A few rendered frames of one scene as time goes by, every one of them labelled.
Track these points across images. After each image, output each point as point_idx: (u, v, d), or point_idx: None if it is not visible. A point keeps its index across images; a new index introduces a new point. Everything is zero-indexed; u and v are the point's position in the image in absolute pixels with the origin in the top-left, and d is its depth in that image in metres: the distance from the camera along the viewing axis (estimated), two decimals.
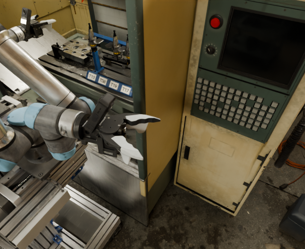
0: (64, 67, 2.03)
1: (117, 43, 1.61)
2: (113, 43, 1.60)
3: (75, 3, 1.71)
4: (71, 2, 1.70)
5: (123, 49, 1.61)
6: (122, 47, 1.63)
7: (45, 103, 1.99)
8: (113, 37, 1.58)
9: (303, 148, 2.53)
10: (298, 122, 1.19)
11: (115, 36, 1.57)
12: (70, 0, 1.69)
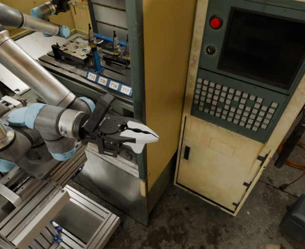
0: (64, 67, 2.03)
1: (117, 43, 1.61)
2: (113, 44, 1.60)
3: (75, 3, 1.71)
4: (71, 3, 1.70)
5: (123, 49, 1.61)
6: (122, 47, 1.63)
7: (45, 103, 1.99)
8: (113, 38, 1.58)
9: (303, 148, 2.53)
10: (298, 122, 1.19)
11: (115, 36, 1.58)
12: None
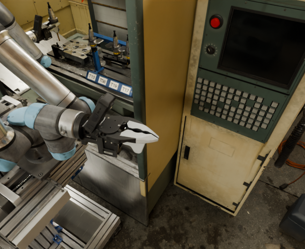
0: (64, 67, 2.02)
1: (117, 43, 1.61)
2: (113, 44, 1.60)
3: (58, 30, 1.68)
4: None
5: (123, 49, 1.61)
6: (122, 47, 1.63)
7: (45, 103, 1.99)
8: (113, 37, 1.58)
9: (303, 148, 2.53)
10: (298, 121, 1.19)
11: (115, 36, 1.57)
12: None
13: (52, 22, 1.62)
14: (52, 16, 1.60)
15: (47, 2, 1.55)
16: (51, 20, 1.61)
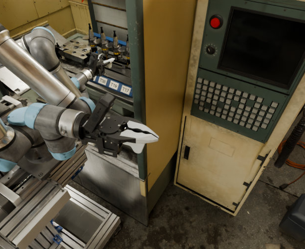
0: (64, 67, 2.03)
1: (117, 43, 1.61)
2: (113, 44, 1.60)
3: (108, 53, 1.73)
4: (104, 53, 1.72)
5: (123, 49, 1.61)
6: (122, 47, 1.63)
7: (45, 103, 1.99)
8: (113, 37, 1.58)
9: (303, 148, 2.53)
10: (298, 121, 1.19)
11: (115, 36, 1.58)
12: (104, 50, 1.71)
13: (104, 46, 1.66)
14: (104, 40, 1.65)
15: (100, 27, 1.59)
16: (103, 44, 1.65)
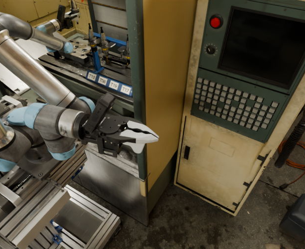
0: (64, 67, 2.02)
1: (75, 6, 1.73)
2: (71, 6, 1.73)
3: (108, 53, 1.72)
4: (104, 52, 1.71)
5: (123, 49, 1.61)
6: (122, 47, 1.63)
7: (45, 103, 1.99)
8: (70, 0, 1.70)
9: (303, 148, 2.53)
10: (299, 121, 1.19)
11: None
12: (104, 50, 1.70)
13: (104, 46, 1.66)
14: (104, 40, 1.64)
15: (100, 27, 1.59)
16: (103, 44, 1.65)
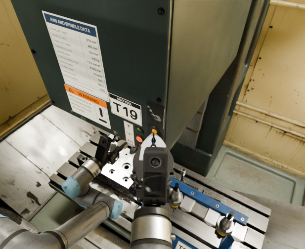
0: None
1: None
2: None
3: (178, 207, 1.05)
4: (173, 208, 1.04)
5: (214, 219, 0.93)
6: (210, 212, 0.95)
7: None
8: None
9: None
10: None
11: None
12: None
13: (176, 205, 0.99)
14: (178, 198, 0.97)
15: (175, 185, 0.92)
16: (175, 203, 0.98)
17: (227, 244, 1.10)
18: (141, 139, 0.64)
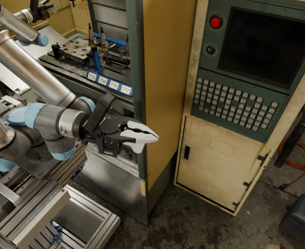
0: (64, 67, 2.03)
1: None
2: None
3: (108, 53, 1.73)
4: (104, 52, 1.72)
5: (123, 49, 1.61)
6: (122, 47, 1.63)
7: (45, 103, 1.99)
8: None
9: (303, 148, 2.53)
10: (298, 121, 1.19)
11: None
12: (104, 50, 1.71)
13: (104, 46, 1.66)
14: (104, 40, 1.65)
15: (100, 27, 1.59)
16: (103, 44, 1.65)
17: None
18: None
